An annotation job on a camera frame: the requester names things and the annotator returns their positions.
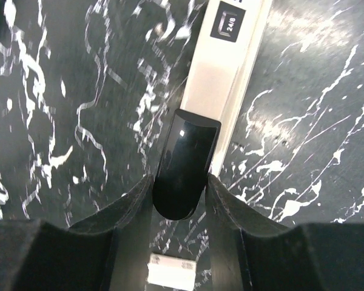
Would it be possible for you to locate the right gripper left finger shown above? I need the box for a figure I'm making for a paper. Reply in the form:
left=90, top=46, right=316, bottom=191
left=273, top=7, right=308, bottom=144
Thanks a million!
left=12, top=175, right=153, bottom=290

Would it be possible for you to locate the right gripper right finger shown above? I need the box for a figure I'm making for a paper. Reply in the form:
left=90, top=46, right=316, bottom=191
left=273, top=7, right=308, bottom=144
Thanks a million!
left=205, top=175, right=322, bottom=290

